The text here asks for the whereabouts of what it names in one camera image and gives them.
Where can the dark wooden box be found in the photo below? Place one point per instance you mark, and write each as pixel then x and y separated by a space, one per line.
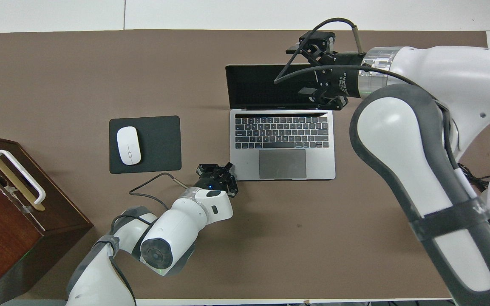
pixel 7 238

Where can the black mouse pad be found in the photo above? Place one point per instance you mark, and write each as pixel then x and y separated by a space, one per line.
pixel 160 144

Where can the white computer mouse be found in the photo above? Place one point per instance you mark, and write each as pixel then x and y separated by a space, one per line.
pixel 128 145

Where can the brown table mat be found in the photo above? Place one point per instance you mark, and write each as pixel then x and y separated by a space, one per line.
pixel 100 68

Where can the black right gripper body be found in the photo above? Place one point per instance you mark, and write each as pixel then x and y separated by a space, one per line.
pixel 342 76

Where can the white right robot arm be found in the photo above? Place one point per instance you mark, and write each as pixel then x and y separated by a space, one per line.
pixel 419 148

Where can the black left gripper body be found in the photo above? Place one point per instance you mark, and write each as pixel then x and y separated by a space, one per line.
pixel 211 180

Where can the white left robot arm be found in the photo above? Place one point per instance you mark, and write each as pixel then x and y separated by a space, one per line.
pixel 172 233

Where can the silver laptop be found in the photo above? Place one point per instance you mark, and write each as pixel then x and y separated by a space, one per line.
pixel 283 163

